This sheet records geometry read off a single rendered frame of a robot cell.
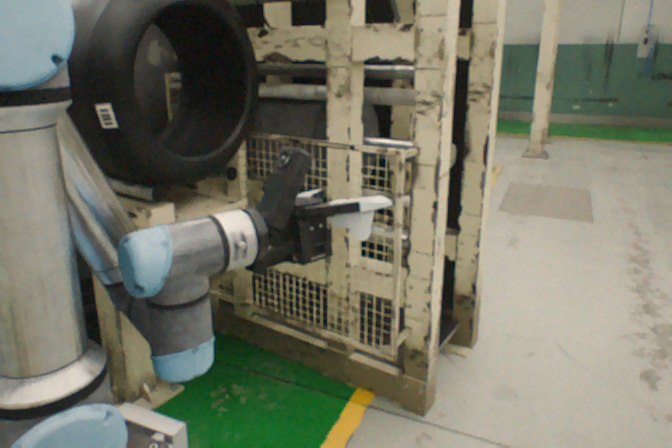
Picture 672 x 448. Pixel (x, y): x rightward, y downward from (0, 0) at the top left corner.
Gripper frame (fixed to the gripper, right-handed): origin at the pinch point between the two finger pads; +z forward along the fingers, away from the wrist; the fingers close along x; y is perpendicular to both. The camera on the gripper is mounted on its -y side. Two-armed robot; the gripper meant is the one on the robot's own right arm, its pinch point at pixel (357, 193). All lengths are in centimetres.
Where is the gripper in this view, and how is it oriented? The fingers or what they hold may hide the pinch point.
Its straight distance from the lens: 78.3
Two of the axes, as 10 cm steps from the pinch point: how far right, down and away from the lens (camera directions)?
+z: 7.7, -1.7, 6.2
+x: 6.4, 0.7, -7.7
